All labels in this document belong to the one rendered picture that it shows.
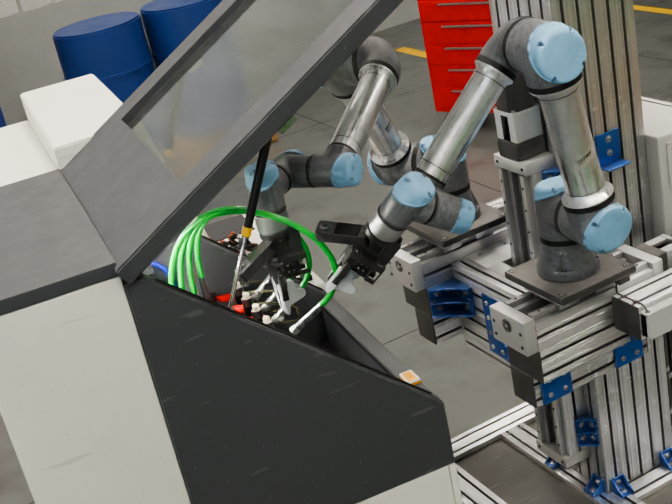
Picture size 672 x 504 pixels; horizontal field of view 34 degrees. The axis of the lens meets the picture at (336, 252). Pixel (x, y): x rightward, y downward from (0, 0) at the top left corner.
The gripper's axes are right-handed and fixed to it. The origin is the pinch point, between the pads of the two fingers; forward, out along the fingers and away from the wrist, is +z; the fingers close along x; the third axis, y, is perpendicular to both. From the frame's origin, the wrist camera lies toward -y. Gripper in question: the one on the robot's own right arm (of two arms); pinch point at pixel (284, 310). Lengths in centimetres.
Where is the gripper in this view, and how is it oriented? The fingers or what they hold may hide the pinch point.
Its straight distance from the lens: 254.8
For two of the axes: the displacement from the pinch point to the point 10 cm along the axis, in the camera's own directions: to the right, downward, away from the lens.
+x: -3.7, -3.1, 8.8
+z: 1.9, 9.0, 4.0
